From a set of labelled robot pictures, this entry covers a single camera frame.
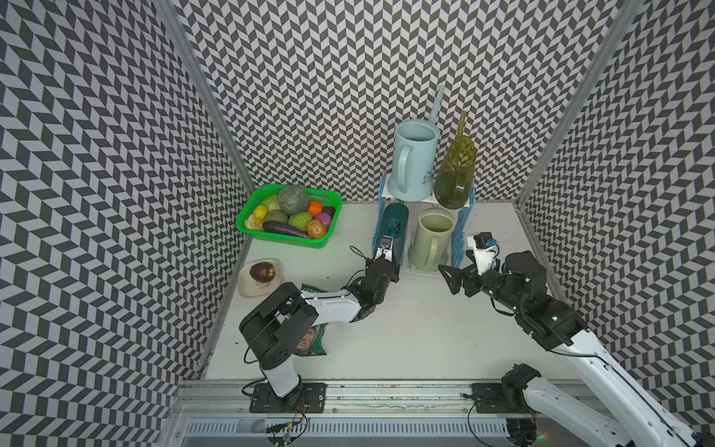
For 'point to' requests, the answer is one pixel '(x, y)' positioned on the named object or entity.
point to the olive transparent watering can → (454, 175)
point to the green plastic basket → (254, 198)
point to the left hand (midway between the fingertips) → (389, 252)
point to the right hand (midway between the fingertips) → (455, 264)
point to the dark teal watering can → (395, 223)
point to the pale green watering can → (432, 239)
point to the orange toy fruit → (315, 208)
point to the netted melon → (292, 199)
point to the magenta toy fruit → (325, 218)
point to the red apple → (262, 272)
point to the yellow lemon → (261, 211)
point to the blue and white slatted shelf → (462, 225)
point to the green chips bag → (311, 344)
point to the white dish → (249, 287)
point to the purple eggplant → (285, 227)
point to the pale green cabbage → (272, 202)
